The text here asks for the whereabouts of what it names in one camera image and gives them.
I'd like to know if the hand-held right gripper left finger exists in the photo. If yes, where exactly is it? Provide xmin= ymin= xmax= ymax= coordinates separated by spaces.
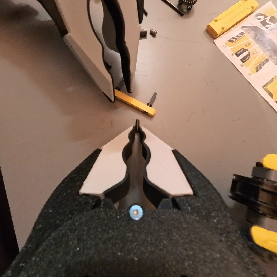
xmin=79 ymin=126 xmax=137 ymax=198

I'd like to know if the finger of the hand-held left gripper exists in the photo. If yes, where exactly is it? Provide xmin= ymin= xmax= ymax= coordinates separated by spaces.
xmin=101 ymin=0 xmax=141 ymax=93
xmin=57 ymin=0 xmax=114 ymax=102

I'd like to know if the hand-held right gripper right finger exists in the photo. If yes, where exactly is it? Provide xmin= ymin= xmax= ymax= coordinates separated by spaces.
xmin=138 ymin=127 xmax=193 ymax=210

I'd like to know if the yellow thin beam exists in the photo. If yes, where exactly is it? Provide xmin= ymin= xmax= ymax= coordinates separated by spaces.
xmin=114 ymin=89 xmax=156 ymax=117

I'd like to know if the yellow toy vehicle model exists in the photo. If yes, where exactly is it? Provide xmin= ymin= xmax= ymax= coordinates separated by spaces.
xmin=229 ymin=154 xmax=277 ymax=254

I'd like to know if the thick black rod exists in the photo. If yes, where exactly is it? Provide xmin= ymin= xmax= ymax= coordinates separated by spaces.
xmin=161 ymin=0 xmax=184 ymax=16

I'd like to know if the black bevel gear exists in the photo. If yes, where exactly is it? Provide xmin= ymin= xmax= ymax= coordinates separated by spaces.
xmin=177 ymin=0 xmax=198 ymax=10

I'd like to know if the yellow rectangular panel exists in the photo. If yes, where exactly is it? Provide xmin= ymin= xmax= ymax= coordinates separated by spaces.
xmin=206 ymin=0 xmax=259 ymax=36

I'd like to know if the yellow sticker sheet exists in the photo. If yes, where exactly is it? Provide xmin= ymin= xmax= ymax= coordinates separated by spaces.
xmin=214 ymin=0 xmax=277 ymax=113

